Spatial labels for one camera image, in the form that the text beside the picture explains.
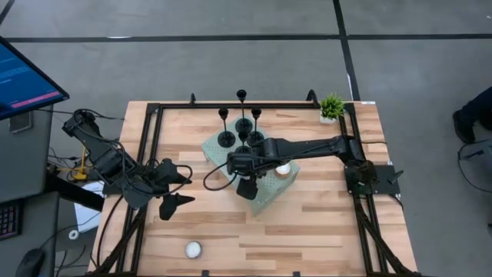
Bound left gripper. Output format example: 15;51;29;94
124;158;196;222

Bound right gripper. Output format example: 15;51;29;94
225;148;270;202

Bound orange patterned candle tin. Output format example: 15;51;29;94
274;162;292;179

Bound black candlestick base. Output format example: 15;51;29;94
247;107;266;147

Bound black metal candlestick holder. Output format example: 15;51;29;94
217;107;237;149
234;88;254;134
234;131;253;155

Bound green perforated metal shelf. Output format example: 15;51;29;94
201;116;302;217

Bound white paper sheet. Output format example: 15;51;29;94
73;180;105;234

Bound green plant in white pot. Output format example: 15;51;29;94
318;92;346;125

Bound grey desk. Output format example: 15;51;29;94
0;103;61;277

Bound black computer mouse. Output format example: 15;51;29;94
15;248;46;277

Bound black keyboard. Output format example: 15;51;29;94
0;199;22;242

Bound monitor with blue screen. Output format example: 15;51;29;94
0;36;71;121

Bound person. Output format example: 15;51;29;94
452;86;492;145

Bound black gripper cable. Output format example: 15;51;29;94
202;160;238;192

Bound black aluminium table frame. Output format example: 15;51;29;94
90;92;424;277

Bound yellow cable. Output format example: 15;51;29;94
57;148;89;182

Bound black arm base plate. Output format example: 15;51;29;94
344;164;401;196

